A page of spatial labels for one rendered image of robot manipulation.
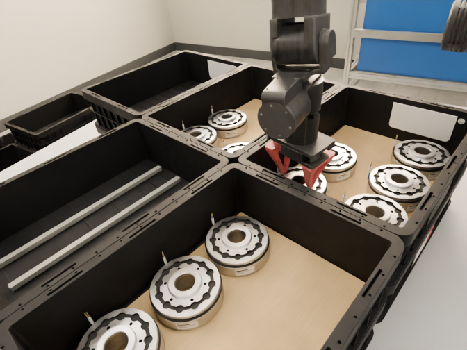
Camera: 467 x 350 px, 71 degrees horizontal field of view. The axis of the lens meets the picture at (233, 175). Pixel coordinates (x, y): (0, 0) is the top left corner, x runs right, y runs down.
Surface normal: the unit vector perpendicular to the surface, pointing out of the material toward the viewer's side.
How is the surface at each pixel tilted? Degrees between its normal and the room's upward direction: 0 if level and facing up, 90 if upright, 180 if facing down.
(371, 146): 0
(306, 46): 82
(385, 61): 90
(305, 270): 0
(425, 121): 90
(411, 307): 0
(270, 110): 91
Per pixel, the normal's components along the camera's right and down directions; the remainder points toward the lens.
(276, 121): -0.53, 0.56
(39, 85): 0.84, 0.26
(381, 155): -0.09, -0.79
